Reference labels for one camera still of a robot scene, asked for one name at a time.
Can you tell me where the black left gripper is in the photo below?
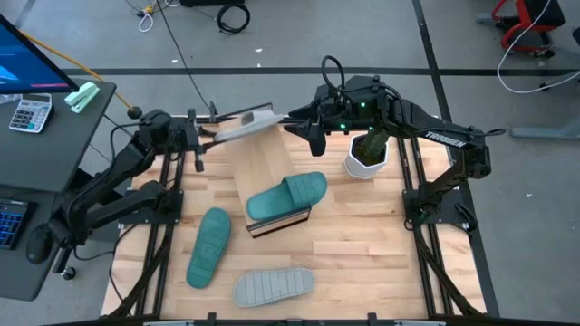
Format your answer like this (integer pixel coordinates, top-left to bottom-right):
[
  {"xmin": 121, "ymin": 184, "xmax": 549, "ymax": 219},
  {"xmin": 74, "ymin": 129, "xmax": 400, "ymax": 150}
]
[{"xmin": 171, "ymin": 108, "xmax": 227, "ymax": 173}]

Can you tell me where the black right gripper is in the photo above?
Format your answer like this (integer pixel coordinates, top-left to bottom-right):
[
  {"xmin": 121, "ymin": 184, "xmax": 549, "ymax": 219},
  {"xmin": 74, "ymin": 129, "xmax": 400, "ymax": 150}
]
[{"xmin": 283, "ymin": 75, "xmax": 363, "ymax": 158}]

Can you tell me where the grey rubber slide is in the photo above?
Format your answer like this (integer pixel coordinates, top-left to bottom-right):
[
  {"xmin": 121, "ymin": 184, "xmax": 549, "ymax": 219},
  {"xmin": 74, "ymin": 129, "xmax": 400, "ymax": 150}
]
[
  {"xmin": 232, "ymin": 266, "xmax": 317, "ymax": 310},
  {"xmin": 213, "ymin": 110, "xmax": 285, "ymax": 144}
]

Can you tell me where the wooden shelf black metal frame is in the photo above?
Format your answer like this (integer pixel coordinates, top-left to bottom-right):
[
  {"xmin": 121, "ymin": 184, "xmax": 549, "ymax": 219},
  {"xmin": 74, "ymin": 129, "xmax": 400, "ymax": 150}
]
[{"xmin": 217, "ymin": 101, "xmax": 314, "ymax": 239}]

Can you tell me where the green rubber slide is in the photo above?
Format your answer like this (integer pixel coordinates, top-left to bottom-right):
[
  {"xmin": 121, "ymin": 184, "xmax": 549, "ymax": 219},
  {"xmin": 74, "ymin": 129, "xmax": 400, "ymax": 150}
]
[
  {"xmin": 246, "ymin": 170, "xmax": 328, "ymax": 223},
  {"xmin": 185, "ymin": 206, "xmax": 233, "ymax": 290}
]

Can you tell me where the green cactus plant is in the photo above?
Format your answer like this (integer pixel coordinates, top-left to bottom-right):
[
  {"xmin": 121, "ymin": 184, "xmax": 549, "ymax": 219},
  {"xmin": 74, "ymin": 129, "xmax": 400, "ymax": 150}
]
[{"xmin": 360, "ymin": 126, "xmax": 391, "ymax": 158}]

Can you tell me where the white faceted plant pot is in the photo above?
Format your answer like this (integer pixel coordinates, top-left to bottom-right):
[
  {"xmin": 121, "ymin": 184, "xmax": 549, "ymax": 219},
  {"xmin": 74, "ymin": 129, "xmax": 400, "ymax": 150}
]
[{"xmin": 343, "ymin": 131, "xmax": 390, "ymax": 180}]

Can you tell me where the mint green stapler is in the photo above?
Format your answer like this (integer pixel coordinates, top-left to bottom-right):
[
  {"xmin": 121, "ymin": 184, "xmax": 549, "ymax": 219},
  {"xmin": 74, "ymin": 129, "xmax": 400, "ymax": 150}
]
[{"xmin": 63, "ymin": 81, "xmax": 101, "ymax": 114}]

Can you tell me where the yellow pole with black knob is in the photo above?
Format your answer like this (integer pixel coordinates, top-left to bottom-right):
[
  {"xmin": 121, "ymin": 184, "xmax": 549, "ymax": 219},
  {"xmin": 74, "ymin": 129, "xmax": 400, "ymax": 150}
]
[{"xmin": 17, "ymin": 29, "xmax": 144, "ymax": 121}]

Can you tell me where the black office desk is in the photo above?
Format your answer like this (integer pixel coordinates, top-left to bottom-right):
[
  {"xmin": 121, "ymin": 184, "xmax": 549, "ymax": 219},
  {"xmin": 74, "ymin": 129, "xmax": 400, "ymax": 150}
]
[{"xmin": 0, "ymin": 80, "xmax": 117, "ymax": 302}]

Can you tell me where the white desk calculator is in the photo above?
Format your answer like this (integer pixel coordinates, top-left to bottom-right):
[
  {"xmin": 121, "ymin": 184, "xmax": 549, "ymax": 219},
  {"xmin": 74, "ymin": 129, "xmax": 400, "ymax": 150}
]
[{"xmin": 7, "ymin": 92, "xmax": 53, "ymax": 134}]

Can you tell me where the computer monitor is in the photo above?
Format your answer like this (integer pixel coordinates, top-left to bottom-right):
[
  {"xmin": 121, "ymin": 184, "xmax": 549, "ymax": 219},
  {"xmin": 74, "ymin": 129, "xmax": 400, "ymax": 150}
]
[{"xmin": 0, "ymin": 14, "xmax": 79, "ymax": 95}]

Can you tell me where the black computer mouse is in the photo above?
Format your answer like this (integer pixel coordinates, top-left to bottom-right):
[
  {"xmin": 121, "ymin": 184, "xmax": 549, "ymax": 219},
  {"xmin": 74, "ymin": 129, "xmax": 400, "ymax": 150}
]
[{"xmin": 25, "ymin": 223, "xmax": 54, "ymax": 265}]

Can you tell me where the backlit black keyboard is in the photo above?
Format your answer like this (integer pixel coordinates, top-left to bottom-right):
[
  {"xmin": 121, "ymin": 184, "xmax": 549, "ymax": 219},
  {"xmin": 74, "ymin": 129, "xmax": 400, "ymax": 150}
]
[{"xmin": 0, "ymin": 198, "xmax": 32, "ymax": 251}]

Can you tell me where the red and black cart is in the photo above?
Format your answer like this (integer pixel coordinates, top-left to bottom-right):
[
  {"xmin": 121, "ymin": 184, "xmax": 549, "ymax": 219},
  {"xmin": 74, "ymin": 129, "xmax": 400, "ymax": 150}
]
[{"xmin": 491, "ymin": 0, "xmax": 567, "ymax": 59}]

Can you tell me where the grey metal furniture foot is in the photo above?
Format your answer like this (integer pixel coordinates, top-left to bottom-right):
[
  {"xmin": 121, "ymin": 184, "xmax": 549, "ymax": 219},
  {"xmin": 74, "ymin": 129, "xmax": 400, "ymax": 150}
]
[{"xmin": 510, "ymin": 125, "xmax": 580, "ymax": 140}]

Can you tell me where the black floor cable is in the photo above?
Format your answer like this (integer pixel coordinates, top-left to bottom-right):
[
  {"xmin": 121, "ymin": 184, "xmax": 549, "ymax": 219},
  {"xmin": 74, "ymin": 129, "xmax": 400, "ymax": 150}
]
[{"xmin": 156, "ymin": 0, "xmax": 214, "ymax": 112}]

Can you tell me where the coiled black cable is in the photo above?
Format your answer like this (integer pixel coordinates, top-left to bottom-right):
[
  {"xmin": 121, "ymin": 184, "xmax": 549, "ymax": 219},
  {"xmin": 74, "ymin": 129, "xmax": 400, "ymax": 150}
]
[{"xmin": 216, "ymin": 3, "xmax": 251, "ymax": 36}]

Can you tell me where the short white cable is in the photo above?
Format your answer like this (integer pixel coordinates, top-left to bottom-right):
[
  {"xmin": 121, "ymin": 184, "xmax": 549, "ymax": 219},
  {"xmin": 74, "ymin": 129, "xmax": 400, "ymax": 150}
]
[{"xmin": 138, "ymin": 11, "xmax": 155, "ymax": 34}]

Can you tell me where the black aluminium rig frame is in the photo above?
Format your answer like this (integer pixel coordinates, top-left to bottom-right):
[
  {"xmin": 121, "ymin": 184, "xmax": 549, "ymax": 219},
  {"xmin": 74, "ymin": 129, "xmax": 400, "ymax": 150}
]
[{"xmin": 108, "ymin": 115, "xmax": 487, "ymax": 319}]

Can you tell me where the long white floor cable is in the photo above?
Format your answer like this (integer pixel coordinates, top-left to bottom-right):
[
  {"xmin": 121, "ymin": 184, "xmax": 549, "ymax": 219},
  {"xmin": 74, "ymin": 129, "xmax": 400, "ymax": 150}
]
[{"xmin": 497, "ymin": 0, "xmax": 580, "ymax": 95}]

